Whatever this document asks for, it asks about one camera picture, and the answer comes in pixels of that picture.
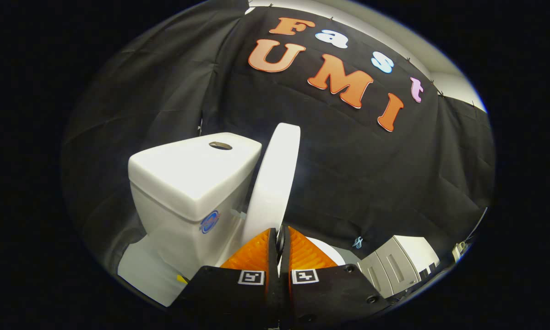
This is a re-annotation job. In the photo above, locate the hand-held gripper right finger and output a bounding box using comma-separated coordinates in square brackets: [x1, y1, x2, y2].
[282, 225, 392, 329]

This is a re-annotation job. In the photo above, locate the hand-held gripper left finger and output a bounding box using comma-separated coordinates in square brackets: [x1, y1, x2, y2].
[167, 228, 281, 329]

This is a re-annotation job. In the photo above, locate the white toilet lid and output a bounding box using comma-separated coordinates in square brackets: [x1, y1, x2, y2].
[242, 122, 301, 249]

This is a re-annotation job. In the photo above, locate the white toilet tank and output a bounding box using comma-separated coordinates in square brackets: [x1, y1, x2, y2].
[128, 132, 262, 275]

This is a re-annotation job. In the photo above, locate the white drawer cabinet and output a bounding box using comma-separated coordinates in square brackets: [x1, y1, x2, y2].
[357, 235, 441, 299]

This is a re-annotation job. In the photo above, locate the black backdrop cloth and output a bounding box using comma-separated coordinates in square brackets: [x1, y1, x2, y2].
[60, 0, 496, 275]

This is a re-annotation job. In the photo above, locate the thin grey cable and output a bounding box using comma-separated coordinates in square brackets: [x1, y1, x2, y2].
[466, 206, 489, 243]

